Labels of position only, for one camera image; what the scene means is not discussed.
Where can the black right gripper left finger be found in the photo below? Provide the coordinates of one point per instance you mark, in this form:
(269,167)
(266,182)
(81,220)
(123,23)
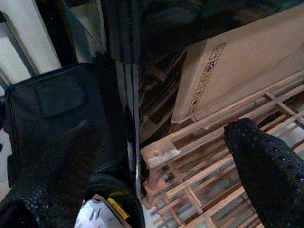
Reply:
(47,190)

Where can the brown cardboard box with symbols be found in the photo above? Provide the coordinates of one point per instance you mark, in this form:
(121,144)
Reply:
(240,66)

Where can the dark vertical metal post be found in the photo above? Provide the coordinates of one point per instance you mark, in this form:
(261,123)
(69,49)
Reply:
(129,71)

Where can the white printed paper sheet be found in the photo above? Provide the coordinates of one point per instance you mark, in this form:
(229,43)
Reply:
(97,217)

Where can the wooden lattice pallet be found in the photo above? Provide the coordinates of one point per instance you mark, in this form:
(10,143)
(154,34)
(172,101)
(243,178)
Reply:
(202,171)

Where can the white panel with grey frame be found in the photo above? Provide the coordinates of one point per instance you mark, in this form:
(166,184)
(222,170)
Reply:
(26,40)

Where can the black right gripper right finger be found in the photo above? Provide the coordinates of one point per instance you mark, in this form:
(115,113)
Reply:
(268,175)

